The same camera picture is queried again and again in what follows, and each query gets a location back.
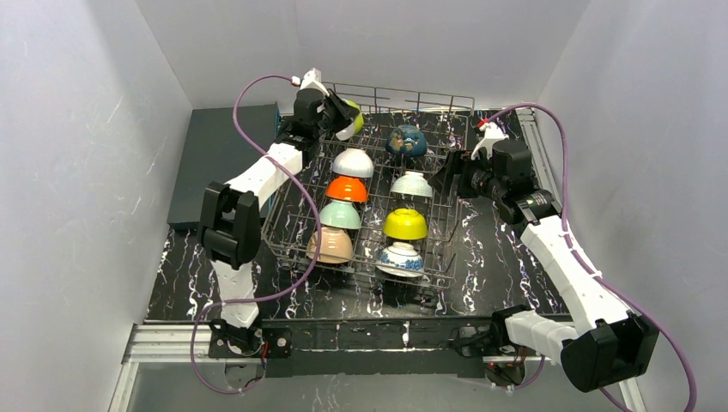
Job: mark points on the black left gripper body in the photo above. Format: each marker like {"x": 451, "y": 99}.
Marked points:
{"x": 331, "y": 111}

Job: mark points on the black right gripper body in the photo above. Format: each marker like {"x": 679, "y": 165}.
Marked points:
{"x": 452, "y": 174}

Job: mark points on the green bowl dark exterior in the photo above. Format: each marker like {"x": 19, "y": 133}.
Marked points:
{"x": 412, "y": 183}

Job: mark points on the white bowl blue band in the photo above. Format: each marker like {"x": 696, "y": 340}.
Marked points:
{"x": 353, "y": 162}

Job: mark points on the yellow bowl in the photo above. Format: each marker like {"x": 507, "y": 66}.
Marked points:
{"x": 405, "y": 224}

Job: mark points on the orange rimmed white bowl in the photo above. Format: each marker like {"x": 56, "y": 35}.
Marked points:
{"x": 347, "y": 189}

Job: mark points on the blue patterned bowl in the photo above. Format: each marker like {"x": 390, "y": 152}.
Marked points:
{"x": 401, "y": 259}

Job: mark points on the celadon green bowl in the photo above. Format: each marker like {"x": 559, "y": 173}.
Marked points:
{"x": 340, "y": 214}

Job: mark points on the beige floral bowl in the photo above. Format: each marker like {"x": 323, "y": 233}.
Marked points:
{"x": 336, "y": 246}

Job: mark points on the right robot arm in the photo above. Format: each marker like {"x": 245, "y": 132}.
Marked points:
{"x": 608, "y": 342}

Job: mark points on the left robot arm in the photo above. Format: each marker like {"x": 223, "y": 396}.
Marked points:
{"x": 230, "y": 226}

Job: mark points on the dark grey flat box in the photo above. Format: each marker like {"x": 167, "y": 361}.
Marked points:
{"x": 214, "y": 151}

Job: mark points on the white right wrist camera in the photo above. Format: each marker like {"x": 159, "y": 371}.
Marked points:
{"x": 492, "y": 133}

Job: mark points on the grey wire dish rack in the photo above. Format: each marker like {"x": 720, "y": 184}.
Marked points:
{"x": 444, "y": 119}

